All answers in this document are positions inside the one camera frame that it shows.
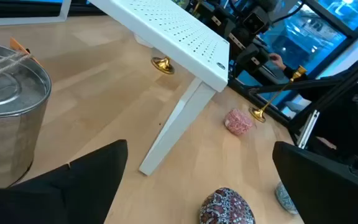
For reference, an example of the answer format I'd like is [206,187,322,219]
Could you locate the pink patterned candle tin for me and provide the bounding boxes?
[224,108,254,137]

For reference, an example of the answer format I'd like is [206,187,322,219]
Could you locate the white perforated metal shelf riser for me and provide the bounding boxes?
[87,0,231,177]

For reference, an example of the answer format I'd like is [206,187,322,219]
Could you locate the tall thin gold candlestick holder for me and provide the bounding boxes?
[249,65,308,124]

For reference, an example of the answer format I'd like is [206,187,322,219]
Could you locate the orange paper tag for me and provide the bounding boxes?
[9,37,43,66]

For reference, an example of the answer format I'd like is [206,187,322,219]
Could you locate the aluminium corner post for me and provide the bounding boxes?
[295,109,320,149]

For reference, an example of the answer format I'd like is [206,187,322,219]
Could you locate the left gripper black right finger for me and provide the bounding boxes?
[272,141,358,224]

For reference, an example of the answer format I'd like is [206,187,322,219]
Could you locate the white framed board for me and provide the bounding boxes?
[0,0,72,26]

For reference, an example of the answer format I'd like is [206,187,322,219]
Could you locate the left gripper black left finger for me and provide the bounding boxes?
[0,139,129,224]

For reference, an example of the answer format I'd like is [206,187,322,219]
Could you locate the black table frame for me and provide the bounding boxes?
[228,46,358,134]

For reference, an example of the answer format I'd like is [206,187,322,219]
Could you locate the person's hand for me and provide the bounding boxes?
[268,52,287,71]

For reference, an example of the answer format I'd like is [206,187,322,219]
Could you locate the short gold candlestick holder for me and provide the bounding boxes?
[150,55,175,75]

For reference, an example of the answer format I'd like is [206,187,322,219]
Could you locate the silver metal tin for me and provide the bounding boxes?
[0,40,52,189]

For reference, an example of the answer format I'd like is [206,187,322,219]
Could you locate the patterned red blue ball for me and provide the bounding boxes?
[199,187,257,224]

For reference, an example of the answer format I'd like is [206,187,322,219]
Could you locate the jute twine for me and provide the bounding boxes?
[0,51,32,78]

